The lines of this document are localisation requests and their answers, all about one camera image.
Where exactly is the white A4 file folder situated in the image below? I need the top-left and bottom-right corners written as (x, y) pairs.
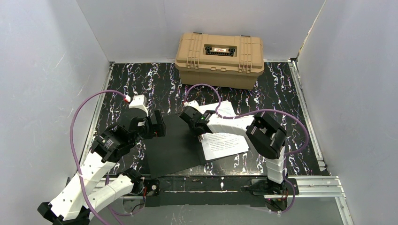
top-left (142, 113), bottom-right (249, 180)

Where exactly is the printed paper sheet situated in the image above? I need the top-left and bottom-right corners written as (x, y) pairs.
top-left (199, 101), bottom-right (249, 161)

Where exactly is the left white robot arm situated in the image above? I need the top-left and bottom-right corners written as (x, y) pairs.
top-left (38, 110), bottom-right (166, 225)

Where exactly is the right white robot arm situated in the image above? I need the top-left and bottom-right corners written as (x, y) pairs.
top-left (179, 106), bottom-right (287, 185)

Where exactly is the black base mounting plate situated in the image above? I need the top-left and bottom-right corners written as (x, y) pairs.
top-left (124, 175), bottom-right (300, 209)

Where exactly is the tan plastic toolbox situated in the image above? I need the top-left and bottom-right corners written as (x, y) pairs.
top-left (175, 32), bottom-right (265, 90)

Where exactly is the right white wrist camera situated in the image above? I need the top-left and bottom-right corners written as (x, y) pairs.
top-left (183, 100), bottom-right (199, 110)

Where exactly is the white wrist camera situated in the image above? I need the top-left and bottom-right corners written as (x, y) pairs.
top-left (183, 100), bottom-right (199, 110)
top-left (124, 95), bottom-right (148, 116)

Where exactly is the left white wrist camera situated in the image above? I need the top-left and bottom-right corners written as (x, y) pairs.
top-left (124, 95), bottom-right (148, 116)

